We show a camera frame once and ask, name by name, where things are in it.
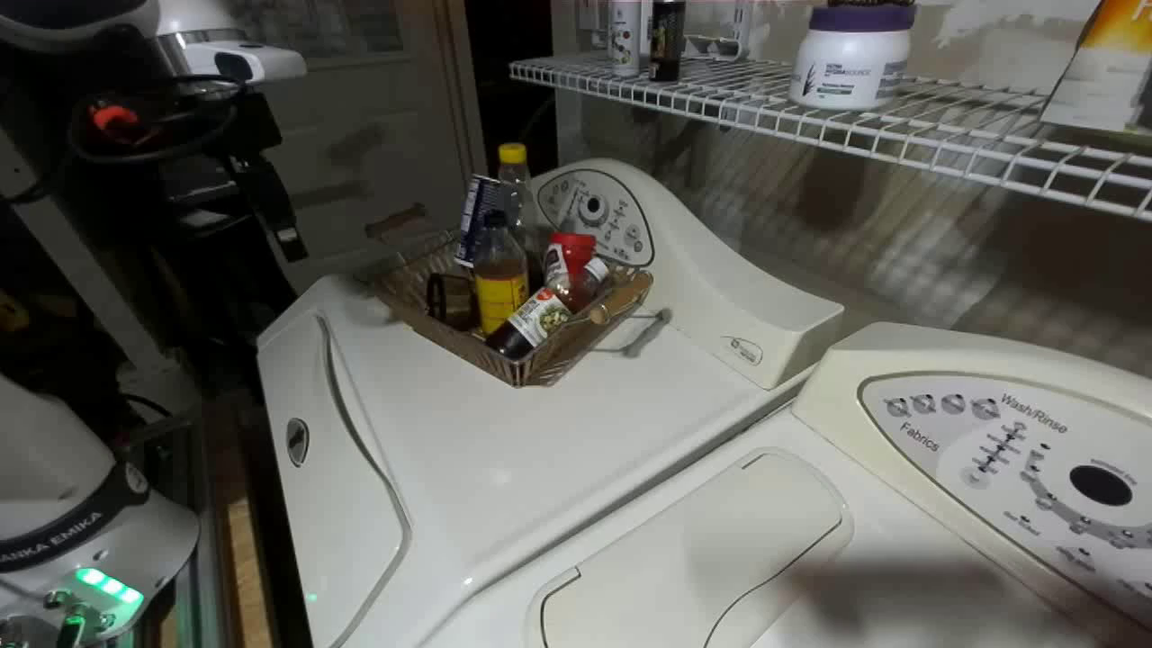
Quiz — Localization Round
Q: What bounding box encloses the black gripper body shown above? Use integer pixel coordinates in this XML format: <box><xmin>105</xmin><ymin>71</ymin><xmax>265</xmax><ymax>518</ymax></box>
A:
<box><xmin>139</xmin><ymin>82</ymin><xmax>289</xmax><ymax>233</ymax></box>

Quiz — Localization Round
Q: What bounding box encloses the white cylindrical container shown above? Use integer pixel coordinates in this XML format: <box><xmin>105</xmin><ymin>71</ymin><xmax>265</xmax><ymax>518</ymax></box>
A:
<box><xmin>601</xmin><ymin>0</ymin><xmax>648</xmax><ymax>79</ymax></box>

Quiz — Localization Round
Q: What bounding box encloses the navy cylindrical container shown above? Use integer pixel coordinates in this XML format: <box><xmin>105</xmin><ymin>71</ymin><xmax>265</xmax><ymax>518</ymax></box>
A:
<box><xmin>455</xmin><ymin>170</ymin><xmax>517</xmax><ymax>271</ymax></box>

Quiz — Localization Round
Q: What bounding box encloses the red-topped container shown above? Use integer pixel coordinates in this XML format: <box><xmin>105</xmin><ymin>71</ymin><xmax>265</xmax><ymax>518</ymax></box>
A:
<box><xmin>539</xmin><ymin>228</ymin><xmax>601</xmax><ymax>300</ymax></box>

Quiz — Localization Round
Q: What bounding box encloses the clear glass container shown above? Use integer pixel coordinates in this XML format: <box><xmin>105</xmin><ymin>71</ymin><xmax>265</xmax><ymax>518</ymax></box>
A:
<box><xmin>684</xmin><ymin>0</ymin><xmax>762</xmax><ymax>64</ymax></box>

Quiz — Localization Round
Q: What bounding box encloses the white panelled door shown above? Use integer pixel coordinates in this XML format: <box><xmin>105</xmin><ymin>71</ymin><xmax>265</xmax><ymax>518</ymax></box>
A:
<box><xmin>227</xmin><ymin>0</ymin><xmax>491</xmax><ymax>294</ymax></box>

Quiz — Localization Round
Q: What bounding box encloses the dark glass jar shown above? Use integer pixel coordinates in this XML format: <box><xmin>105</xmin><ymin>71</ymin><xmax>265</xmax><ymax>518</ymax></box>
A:
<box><xmin>424</xmin><ymin>265</ymin><xmax>487</xmax><ymax>337</ymax></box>

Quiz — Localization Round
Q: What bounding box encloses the yellow oil bottle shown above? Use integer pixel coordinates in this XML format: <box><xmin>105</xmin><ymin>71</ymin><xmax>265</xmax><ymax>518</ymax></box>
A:
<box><xmin>469</xmin><ymin>210</ymin><xmax>532</xmax><ymax>342</ymax></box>

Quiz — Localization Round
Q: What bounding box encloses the clear bottle with yellow cap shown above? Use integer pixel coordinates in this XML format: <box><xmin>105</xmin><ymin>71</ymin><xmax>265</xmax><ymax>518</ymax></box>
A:
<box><xmin>493</xmin><ymin>139</ymin><xmax>552</xmax><ymax>263</ymax></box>

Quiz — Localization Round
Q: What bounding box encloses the brown jar with white label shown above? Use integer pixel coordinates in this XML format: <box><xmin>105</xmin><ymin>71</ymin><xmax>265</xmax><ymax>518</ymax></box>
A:
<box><xmin>481</xmin><ymin>283</ymin><xmax>579</xmax><ymax>365</ymax></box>

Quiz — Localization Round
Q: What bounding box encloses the small bottle with white cap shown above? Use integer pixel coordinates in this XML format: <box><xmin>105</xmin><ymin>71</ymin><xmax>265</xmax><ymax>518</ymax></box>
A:
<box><xmin>564</xmin><ymin>251</ymin><xmax>616</xmax><ymax>317</ymax></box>

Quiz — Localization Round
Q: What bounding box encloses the white top-load washer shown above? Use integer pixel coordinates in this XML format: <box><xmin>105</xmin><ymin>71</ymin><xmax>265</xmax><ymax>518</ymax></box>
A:
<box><xmin>252</xmin><ymin>155</ymin><xmax>851</xmax><ymax>648</ymax></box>

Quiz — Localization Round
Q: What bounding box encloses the dark slim bottle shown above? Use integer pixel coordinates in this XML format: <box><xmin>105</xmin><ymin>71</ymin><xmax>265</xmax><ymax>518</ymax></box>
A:
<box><xmin>648</xmin><ymin>0</ymin><xmax>688</xmax><ymax>85</ymax></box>

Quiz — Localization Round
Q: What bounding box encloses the white jar with purple lid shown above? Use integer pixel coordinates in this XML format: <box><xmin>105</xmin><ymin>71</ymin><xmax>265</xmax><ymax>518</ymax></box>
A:
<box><xmin>790</xmin><ymin>0</ymin><xmax>918</xmax><ymax>112</ymax></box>

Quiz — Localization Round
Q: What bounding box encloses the white dryer with dial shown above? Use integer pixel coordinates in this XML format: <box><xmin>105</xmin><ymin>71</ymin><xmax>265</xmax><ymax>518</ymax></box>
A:
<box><xmin>424</xmin><ymin>317</ymin><xmax>1152</xmax><ymax>648</ymax></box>

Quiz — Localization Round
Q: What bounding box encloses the white and orange box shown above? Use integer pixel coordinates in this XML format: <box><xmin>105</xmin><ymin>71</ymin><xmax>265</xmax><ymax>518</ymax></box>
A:
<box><xmin>1038</xmin><ymin>0</ymin><xmax>1152</xmax><ymax>136</ymax></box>

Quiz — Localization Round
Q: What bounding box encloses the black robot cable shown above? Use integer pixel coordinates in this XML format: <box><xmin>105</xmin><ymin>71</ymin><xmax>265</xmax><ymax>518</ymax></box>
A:
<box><xmin>65</xmin><ymin>71</ymin><xmax>252</xmax><ymax>170</ymax></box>

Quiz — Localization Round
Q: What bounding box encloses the wicker basket with wire frame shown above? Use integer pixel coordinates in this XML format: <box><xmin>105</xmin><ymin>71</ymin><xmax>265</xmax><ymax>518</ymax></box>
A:
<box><xmin>357</xmin><ymin>206</ymin><xmax>676</xmax><ymax>388</ymax></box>

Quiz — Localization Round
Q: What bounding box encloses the white wire shelf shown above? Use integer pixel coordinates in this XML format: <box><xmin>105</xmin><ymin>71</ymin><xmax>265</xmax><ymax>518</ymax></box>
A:
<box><xmin>507</xmin><ymin>50</ymin><xmax>1152</xmax><ymax>228</ymax></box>

